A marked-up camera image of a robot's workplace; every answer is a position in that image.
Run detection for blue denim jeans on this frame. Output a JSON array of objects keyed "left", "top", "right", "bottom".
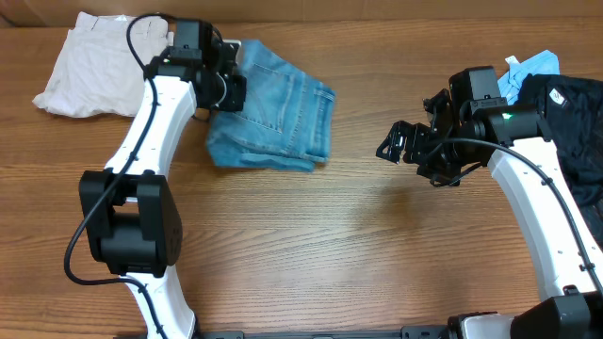
[{"left": 205, "top": 40, "right": 336, "bottom": 172}]

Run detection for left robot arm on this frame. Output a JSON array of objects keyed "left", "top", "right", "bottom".
[{"left": 63, "top": 19, "right": 247, "bottom": 338}]

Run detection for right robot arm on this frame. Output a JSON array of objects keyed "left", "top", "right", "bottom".
[{"left": 378, "top": 66, "right": 602, "bottom": 338}]

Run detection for folded beige trousers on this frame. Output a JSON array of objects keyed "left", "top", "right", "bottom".
[{"left": 33, "top": 11, "right": 173, "bottom": 118}]

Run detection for light blue shirt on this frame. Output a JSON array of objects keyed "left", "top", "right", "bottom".
[{"left": 497, "top": 50, "right": 560, "bottom": 105}]

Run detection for black printed garment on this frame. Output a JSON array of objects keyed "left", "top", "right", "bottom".
[{"left": 517, "top": 74, "right": 602, "bottom": 245}]

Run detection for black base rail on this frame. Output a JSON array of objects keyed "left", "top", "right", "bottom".
[{"left": 193, "top": 325, "right": 457, "bottom": 339}]

